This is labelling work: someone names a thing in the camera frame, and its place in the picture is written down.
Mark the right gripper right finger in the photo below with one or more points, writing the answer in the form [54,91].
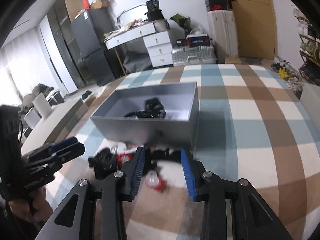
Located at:
[231,208]

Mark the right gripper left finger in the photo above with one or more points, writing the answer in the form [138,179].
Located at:
[74,218]

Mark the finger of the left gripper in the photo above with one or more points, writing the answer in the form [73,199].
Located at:
[63,143]
[67,154]

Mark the black fabric hair accessory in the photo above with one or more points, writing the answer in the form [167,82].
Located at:
[103,163]

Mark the large black hair claw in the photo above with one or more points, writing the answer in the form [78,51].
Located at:
[153,109]

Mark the red white round badge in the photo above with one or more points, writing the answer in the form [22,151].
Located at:
[123,158]

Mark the person's left hand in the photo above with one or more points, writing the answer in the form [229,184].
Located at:
[42,209]

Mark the dark grey refrigerator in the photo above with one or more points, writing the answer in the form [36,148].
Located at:
[89,29]

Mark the checkered bed blanket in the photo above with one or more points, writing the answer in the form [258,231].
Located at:
[251,126]

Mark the grey cardboard box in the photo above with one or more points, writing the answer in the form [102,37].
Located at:
[116,116]

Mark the glass door wardrobe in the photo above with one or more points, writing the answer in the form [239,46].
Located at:
[60,43]

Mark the white desk with drawers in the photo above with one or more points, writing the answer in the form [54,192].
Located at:
[158,40]

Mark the silver lying suitcase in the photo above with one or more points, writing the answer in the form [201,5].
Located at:
[184,56]

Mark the small cardboard box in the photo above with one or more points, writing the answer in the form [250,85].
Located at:
[232,60]

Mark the black bag on desk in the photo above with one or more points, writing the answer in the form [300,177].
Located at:
[154,12]

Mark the black red box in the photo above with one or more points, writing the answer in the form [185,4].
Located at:
[195,40]

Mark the green flower bouquet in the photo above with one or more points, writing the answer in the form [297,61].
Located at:
[183,21]

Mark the wooden door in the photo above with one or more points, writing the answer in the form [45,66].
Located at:
[256,28]

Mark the shoe rack with shoes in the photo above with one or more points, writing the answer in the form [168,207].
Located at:
[309,48]

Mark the white upright suitcase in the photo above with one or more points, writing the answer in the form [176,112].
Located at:
[223,31]

